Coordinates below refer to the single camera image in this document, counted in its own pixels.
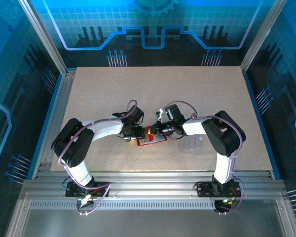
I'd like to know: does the red leather card holder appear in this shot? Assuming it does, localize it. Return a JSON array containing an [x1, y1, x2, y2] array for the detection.
[[136, 125, 168, 147]]

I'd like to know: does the clear plastic card box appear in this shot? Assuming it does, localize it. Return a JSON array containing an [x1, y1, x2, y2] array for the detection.
[[179, 137, 204, 153]]

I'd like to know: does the blue table edge strip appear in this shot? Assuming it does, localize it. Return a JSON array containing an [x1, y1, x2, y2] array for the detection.
[[243, 70, 282, 180], [26, 73, 64, 180]]

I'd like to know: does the grey metal shelf panel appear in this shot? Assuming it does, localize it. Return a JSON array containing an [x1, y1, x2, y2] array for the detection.
[[5, 209, 296, 237]]

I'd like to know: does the small lit controller board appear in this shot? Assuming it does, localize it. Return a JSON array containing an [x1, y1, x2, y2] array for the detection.
[[214, 197, 239, 213]]

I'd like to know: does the aluminium frame beam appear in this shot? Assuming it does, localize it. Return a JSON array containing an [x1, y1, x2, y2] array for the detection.
[[19, 169, 288, 201]]

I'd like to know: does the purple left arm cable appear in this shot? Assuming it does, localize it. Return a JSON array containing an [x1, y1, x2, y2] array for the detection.
[[58, 99, 139, 217]]

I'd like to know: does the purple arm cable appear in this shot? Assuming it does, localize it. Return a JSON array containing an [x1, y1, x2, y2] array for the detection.
[[162, 100, 246, 216], [58, 99, 139, 217]]

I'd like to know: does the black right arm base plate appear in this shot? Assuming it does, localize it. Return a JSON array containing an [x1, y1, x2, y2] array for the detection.
[[195, 181, 242, 198]]

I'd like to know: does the slotted grey cable duct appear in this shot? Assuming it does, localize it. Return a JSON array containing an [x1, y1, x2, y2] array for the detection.
[[29, 200, 219, 211]]

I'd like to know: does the aluminium side rail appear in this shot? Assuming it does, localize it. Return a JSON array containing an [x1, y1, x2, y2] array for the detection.
[[32, 69, 77, 180]]

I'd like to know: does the white cable connector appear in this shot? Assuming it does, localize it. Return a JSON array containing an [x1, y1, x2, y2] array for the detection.
[[80, 194, 94, 205]]

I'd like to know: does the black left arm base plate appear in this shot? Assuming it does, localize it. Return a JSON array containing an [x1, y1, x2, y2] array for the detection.
[[65, 181, 110, 198]]

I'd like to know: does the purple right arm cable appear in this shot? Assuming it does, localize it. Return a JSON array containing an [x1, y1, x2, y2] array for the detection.
[[162, 100, 246, 216]]

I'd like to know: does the aluminium frame post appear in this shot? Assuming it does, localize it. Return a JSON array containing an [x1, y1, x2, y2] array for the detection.
[[17, 0, 69, 76], [240, 0, 287, 73]]

